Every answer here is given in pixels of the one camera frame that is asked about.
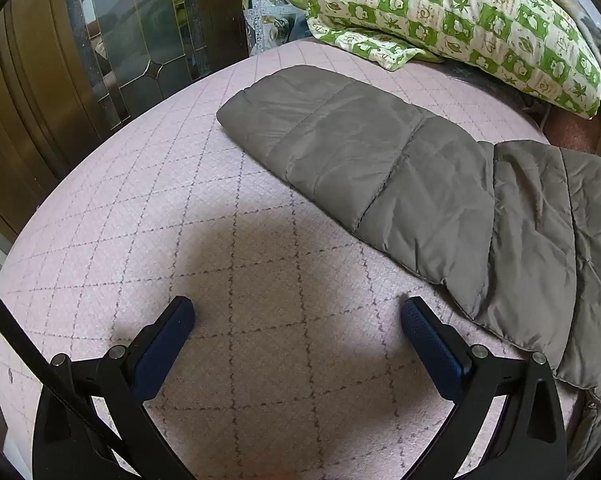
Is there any leaf print blanket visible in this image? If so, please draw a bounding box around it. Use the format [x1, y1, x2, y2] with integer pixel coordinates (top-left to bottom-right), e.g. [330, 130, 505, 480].
[505, 0, 601, 126]

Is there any reddish brown sofa cushion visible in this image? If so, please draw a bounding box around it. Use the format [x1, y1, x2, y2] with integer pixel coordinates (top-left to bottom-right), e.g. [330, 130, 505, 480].
[548, 109, 601, 162]

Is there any green checked pillow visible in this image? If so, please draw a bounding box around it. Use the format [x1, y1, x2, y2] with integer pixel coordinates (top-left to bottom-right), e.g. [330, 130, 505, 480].
[286, 0, 601, 120]

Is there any black cable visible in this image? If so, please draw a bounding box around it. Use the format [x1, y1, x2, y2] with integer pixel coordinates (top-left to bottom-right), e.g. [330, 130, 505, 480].
[0, 270, 128, 463]

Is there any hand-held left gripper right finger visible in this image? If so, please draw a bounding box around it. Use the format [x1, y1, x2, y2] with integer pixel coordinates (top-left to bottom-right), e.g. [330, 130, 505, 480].
[401, 296, 569, 480]

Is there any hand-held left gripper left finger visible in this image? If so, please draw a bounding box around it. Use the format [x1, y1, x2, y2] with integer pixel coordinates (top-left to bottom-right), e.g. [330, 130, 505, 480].
[32, 296, 196, 480]

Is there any pink quilted mattress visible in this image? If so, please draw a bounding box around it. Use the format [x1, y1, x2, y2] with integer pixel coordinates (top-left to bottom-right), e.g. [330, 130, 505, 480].
[0, 40, 584, 480]

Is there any printed plastic sheet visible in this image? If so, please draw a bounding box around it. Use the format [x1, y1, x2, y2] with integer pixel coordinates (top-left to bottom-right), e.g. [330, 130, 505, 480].
[235, 0, 324, 57]

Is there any wooden door with glass panel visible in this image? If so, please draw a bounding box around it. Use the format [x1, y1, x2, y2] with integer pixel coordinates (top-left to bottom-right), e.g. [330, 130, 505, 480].
[0, 0, 251, 246]

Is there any grey quilted jacket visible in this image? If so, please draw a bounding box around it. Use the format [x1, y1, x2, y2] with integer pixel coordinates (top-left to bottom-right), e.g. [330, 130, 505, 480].
[216, 65, 601, 467]

